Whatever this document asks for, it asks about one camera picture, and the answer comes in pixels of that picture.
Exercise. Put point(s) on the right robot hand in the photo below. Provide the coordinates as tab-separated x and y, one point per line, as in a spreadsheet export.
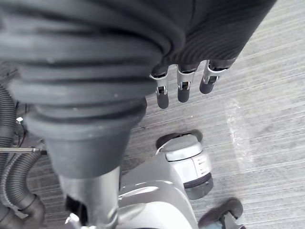
95	59

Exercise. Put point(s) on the dark robot foot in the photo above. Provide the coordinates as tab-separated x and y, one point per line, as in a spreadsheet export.
166	138

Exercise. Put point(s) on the thin metal rod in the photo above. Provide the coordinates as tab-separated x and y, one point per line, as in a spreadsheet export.
16	149

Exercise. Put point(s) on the silver robot leg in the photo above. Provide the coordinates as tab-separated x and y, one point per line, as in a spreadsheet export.
152	202

